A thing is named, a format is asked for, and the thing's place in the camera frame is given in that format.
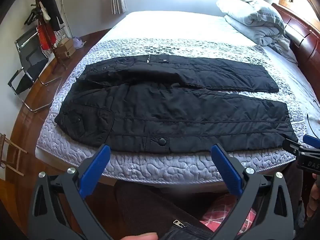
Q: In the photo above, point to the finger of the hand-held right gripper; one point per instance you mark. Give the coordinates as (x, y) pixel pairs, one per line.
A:
(291, 146)
(312, 141)

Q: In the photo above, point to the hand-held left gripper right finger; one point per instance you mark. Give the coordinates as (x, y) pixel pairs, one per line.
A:
(225, 170)

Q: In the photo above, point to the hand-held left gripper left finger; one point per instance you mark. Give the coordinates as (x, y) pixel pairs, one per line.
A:
(96, 165)

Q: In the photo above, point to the black quilted pants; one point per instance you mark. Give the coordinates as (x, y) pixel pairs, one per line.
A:
(175, 110)

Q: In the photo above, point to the person's right hand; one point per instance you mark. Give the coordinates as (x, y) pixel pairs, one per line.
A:
(315, 192)

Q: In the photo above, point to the person's left hand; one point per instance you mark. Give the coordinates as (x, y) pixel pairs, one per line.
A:
(137, 237)

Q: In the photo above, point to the person's pink plaid trousers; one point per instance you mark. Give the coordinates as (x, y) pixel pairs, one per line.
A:
(225, 212)

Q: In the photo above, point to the bed with grey quilted cover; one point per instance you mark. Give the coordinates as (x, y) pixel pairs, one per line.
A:
(175, 167)

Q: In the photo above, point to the person's dark brown clothing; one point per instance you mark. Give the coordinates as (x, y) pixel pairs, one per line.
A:
(145, 205)

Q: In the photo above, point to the person's black zipped jacket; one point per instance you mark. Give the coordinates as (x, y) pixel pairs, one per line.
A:
(190, 231)

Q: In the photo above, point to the wooden folding stool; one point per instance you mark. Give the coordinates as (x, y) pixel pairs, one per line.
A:
(12, 155)

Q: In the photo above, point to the wooden headboard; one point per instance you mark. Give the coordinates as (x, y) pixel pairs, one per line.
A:
(305, 37)

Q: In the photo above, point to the wooden coat rack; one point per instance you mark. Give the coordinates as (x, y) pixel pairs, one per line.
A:
(60, 57)

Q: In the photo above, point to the black chrome chair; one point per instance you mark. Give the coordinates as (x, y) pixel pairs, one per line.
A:
(32, 65)

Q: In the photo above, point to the cardboard box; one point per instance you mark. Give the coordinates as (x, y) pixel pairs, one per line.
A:
(65, 48)

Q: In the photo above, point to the purple plastic bag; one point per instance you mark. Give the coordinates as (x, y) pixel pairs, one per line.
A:
(78, 42)

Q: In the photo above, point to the striped white bag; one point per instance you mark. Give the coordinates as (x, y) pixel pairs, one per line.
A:
(60, 35)

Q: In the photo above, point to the red bag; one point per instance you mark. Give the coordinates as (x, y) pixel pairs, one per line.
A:
(45, 38)

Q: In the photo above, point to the folded grey duvet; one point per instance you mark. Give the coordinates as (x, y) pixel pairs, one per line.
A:
(250, 12)

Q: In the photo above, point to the white pole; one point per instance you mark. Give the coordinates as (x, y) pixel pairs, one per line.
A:
(64, 15)

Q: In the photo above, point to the black clothes hangers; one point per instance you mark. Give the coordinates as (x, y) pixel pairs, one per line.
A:
(32, 17)

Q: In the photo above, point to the black garment on rack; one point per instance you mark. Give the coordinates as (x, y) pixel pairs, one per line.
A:
(51, 7)

